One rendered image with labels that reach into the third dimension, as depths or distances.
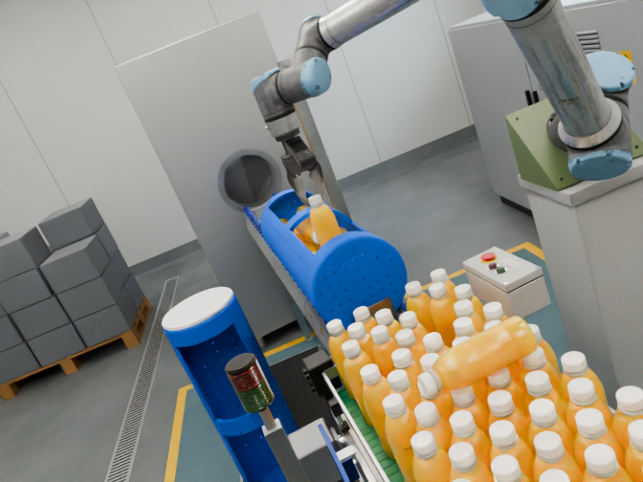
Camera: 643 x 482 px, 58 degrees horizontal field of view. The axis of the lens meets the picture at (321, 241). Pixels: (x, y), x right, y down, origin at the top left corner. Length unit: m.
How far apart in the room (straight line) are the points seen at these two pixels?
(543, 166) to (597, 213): 0.20
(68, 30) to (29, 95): 0.79
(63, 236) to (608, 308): 4.36
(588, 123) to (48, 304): 4.37
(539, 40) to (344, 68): 5.46
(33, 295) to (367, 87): 4.05
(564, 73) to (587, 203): 0.54
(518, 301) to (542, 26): 0.60
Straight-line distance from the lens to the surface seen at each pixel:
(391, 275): 1.65
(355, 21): 1.51
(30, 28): 6.90
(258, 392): 1.14
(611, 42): 2.97
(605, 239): 1.90
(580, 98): 1.48
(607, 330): 2.03
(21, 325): 5.27
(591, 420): 0.97
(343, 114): 6.73
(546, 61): 1.37
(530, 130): 1.92
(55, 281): 5.04
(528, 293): 1.42
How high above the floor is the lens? 1.76
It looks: 19 degrees down
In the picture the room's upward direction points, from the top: 22 degrees counter-clockwise
